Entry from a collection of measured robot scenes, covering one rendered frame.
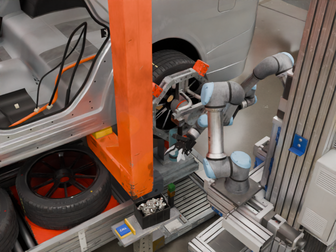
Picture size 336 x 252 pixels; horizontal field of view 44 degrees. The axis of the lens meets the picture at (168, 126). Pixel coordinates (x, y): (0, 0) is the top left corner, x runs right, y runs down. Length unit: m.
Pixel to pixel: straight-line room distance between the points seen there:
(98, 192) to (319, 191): 1.45
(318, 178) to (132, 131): 1.04
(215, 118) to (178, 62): 0.80
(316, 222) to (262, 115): 2.30
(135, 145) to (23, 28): 1.87
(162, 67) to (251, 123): 1.74
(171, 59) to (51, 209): 1.30
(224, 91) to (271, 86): 2.85
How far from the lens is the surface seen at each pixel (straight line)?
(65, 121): 2.85
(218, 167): 2.31
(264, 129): 4.33
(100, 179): 2.98
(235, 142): 4.10
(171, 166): 3.45
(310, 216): 2.39
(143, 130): 2.45
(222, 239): 3.02
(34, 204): 2.92
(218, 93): 2.20
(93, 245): 3.03
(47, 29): 3.84
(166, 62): 2.93
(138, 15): 2.08
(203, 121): 2.55
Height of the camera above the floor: 2.59
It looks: 38 degrees down
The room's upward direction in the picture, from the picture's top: 1 degrees clockwise
